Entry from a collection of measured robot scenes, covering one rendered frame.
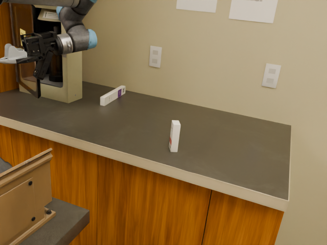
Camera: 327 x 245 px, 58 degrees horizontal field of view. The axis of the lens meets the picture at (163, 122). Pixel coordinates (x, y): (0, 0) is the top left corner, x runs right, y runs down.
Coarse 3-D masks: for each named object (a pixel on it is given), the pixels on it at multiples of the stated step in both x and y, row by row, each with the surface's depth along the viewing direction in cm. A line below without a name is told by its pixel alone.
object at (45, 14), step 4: (40, 12) 141; (44, 12) 139; (48, 12) 138; (52, 12) 138; (40, 16) 140; (44, 16) 139; (48, 16) 138; (52, 16) 138; (56, 16) 138; (48, 20) 138; (52, 20) 138; (56, 20) 138
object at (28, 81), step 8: (16, 8) 135; (24, 8) 126; (32, 8) 119; (16, 16) 137; (24, 16) 128; (32, 16) 120; (16, 24) 139; (24, 24) 130; (32, 24) 122; (16, 32) 141; (32, 32) 124; (16, 40) 143; (24, 64) 140; (32, 64) 131; (24, 72) 142; (32, 72) 133; (24, 80) 144; (32, 80) 135; (32, 88) 137
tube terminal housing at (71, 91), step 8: (48, 8) 134; (64, 32) 135; (72, 56) 142; (80, 56) 147; (64, 64) 140; (72, 64) 143; (80, 64) 149; (64, 72) 142; (72, 72) 144; (80, 72) 150; (64, 80) 143; (72, 80) 146; (80, 80) 152; (24, 88) 155; (40, 88) 151; (48, 88) 149; (56, 88) 147; (64, 88) 145; (72, 88) 147; (80, 88) 153; (48, 96) 151; (56, 96) 148; (64, 96) 146; (72, 96) 148; (80, 96) 155
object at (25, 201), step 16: (32, 160) 61; (48, 160) 65; (0, 176) 54; (16, 176) 58; (32, 176) 62; (48, 176) 67; (0, 192) 56; (16, 192) 59; (32, 192) 63; (48, 192) 68; (0, 208) 56; (16, 208) 60; (32, 208) 64; (0, 224) 57; (16, 224) 61; (32, 224) 66; (0, 240) 58; (16, 240) 62
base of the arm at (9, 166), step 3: (0, 159) 62; (0, 162) 61; (3, 162) 62; (6, 162) 63; (0, 165) 60; (3, 165) 61; (6, 165) 62; (9, 165) 63; (0, 168) 60; (3, 168) 61; (6, 168) 61; (9, 168) 62; (0, 171) 60; (3, 171) 60
